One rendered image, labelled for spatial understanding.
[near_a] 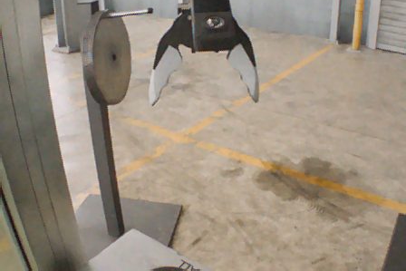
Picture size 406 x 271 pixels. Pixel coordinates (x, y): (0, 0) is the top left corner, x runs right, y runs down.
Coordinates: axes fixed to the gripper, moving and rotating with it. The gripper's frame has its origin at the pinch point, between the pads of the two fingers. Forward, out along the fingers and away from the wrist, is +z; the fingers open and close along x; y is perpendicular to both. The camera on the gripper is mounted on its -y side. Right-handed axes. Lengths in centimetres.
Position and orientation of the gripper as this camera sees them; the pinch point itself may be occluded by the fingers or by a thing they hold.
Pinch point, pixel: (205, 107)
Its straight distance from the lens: 51.0
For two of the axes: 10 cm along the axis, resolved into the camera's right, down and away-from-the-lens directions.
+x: -10.0, 0.3, -0.7
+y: -0.8, -4.2, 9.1
